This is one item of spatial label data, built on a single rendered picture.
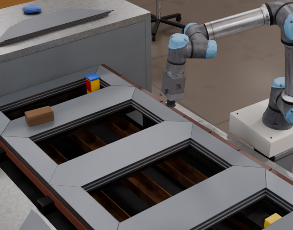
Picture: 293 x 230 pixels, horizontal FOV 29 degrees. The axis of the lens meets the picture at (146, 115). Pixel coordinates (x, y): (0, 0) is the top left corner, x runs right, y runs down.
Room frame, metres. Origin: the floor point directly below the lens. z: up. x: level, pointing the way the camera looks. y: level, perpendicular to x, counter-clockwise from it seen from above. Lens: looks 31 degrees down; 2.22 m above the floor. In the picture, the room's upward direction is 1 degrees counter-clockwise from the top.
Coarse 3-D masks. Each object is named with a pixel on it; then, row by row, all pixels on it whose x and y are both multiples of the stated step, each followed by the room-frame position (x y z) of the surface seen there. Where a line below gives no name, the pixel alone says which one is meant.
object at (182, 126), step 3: (165, 120) 2.24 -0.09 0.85; (171, 123) 2.22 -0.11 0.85; (174, 123) 2.22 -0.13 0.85; (177, 123) 2.22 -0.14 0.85; (180, 123) 2.22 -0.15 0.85; (183, 123) 2.22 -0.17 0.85; (174, 126) 2.19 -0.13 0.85; (177, 126) 2.19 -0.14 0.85; (180, 126) 2.19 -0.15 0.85; (183, 126) 2.19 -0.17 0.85; (186, 126) 2.19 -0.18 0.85; (189, 126) 2.19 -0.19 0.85; (180, 129) 2.17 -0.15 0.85; (183, 129) 2.17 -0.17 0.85; (186, 129) 2.17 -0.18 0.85; (189, 129) 2.17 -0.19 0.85; (183, 132) 2.14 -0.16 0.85; (186, 132) 2.14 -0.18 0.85; (189, 132) 2.14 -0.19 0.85; (189, 135) 2.12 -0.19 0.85
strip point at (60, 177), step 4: (56, 168) 1.89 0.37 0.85; (60, 168) 1.89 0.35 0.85; (56, 172) 1.86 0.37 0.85; (60, 172) 1.86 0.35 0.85; (64, 172) 1.86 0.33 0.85; (52, 176) 1.83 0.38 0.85; (56, 176) 1.83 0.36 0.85; (60, 176) 1.83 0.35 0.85; (64, 176) 1.83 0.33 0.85; (68, 176) 1.83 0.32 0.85; (52, 180) 1.81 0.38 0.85; (56, 180) 1.81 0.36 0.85; (60, 180) 1.81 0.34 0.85; (64, 180) 1.81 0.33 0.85; (68, 180) 1.81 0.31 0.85; (72, 180) 1.81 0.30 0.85; (52, 184) 1.78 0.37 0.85; (56, 184) 1.78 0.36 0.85; (60, 184) 1.78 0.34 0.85; (64, 184) 1.78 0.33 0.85; (68, 184) 1.78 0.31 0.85; (72, 184) 1.78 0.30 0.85; (76, 184) 1.78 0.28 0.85
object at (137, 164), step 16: (80, 80) 2.67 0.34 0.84; (32, 96) 2.51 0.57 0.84; (48, 96) 2.54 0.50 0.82; (96, 112) 2.33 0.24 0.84; (112, 112) 2.37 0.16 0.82; (144, 112) 2.36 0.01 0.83; (64, 128) 2.22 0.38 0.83; (176, 144) 2.05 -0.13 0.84; (192, 144) 2.07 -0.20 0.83; (144, 160) 1.95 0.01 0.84; (224, 160) 1.92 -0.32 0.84; (112, 176) 1.84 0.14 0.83; (272, 192) 1.71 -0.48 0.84; (240, 208) 1.64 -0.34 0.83; (288, 208) 1.64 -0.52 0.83; (208, 224) 1.55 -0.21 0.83
